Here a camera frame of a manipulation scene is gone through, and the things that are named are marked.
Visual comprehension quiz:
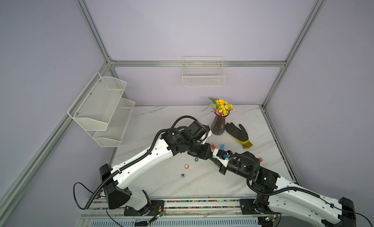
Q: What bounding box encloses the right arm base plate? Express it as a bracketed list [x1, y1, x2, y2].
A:
[239, 198, 278, 215]

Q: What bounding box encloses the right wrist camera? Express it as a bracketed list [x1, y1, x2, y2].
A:
[213, 149, 232, 160]

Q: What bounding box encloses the dark glass flower vase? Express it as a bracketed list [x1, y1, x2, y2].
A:
[210, 114, 226, 135]

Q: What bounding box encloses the black yellow work glove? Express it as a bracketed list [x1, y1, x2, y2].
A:
[225, 123, 253, 149]

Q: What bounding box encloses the yellow artificial flower bouquet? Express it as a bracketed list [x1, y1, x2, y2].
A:
[208, 97, 235, 117]

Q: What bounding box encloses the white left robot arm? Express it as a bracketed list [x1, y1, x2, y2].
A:
[84, 117, 212, 214]

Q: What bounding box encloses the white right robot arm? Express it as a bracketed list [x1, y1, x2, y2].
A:
[210, 149, 356, 227]

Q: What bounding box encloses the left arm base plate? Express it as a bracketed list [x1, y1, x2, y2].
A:
[124, 200, 165, 217]

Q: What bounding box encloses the white wire wall basket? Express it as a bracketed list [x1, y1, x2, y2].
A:
[182, 56, 226, 87]

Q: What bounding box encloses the white two-tier mesh shelf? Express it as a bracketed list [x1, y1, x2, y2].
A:
[67, 73, 135, 148]

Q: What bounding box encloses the aluminium front rail frame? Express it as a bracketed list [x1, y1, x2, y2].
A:
[76, 195, 329, 227]

